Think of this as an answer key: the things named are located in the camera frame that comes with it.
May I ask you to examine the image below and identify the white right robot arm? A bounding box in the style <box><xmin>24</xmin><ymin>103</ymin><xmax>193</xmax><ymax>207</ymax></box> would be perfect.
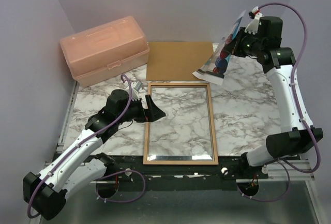
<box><xmin>232</xmin><ymin>16</ymin><xmax>323</xmax><ymax>178</ymax></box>

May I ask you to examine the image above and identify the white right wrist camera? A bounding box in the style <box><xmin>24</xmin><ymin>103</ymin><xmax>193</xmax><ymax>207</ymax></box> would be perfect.
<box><xmin>244</xmin><ymin>6</ymin><xmax>263</xmax><ymax>35</ymax></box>

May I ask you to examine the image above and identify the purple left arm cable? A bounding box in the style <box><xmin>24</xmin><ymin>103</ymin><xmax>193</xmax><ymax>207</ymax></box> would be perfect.
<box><xmin>27</xmin><ymin>73</ymin><xmax>146</xmax><ymax>219</ymax></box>

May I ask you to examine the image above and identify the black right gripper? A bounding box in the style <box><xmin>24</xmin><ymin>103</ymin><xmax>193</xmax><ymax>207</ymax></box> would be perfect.
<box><xmin>223</xmin><ymin>27</ymin><xmax>264</xmax><ymax>58</ymax></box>

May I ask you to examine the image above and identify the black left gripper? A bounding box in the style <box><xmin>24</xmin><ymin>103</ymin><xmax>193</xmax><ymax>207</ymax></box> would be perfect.
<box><xmin>117</xmin><ymin>95</ymin><xmax>166</xmax><ymax>124</ymax></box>

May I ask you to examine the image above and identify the blue wooden picture frame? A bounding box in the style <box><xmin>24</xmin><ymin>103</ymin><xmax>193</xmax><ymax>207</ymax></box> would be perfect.
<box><xmin>142</xmin><ymin>82</ymin><xmax>219</xmax><ymax>167</ymax></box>

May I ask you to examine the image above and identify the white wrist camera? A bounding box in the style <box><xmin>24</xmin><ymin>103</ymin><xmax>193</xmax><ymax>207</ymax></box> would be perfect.
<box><xmin>244</xmin><ymin>6</ymin><xmax>263</xmax><ymax>35</ymax></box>
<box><xmin>131</xmin><ymin>80</ymin><xmax>143</xmax><ymax>100</ymax></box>

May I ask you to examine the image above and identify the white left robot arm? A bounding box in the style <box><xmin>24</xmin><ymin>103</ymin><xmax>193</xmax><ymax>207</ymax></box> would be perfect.
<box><xmin>23</xmin><ymin>89</ymin><xmax>166</xmax><ymax>220</ymax></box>

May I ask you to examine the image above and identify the brown frame backing board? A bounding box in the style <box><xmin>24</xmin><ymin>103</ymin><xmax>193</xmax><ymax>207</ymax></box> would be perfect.
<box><xmin>146</xmin><ymin>41</ymin><xmax>214</xmax><ymax>81</ymax></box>

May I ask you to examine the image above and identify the photo print with balloons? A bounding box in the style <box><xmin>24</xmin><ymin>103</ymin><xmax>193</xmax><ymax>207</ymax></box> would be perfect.
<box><xmin>192</xmin><ymin>10</ymin><xmax>246</xmax><ymax>85</ymax></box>

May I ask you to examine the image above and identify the pink plastic storage box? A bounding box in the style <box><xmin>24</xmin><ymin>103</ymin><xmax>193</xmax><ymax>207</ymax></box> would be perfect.
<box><xmin>59</xmin><ymin>16</ymin><xmax>149</xmax><ymax>87</ymax></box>

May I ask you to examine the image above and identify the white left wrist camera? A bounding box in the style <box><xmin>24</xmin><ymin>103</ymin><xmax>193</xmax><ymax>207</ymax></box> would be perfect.
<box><xmin>131</xmin><ymin>80</ymin><xmax>143</xmax><ymax>100</ymax></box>

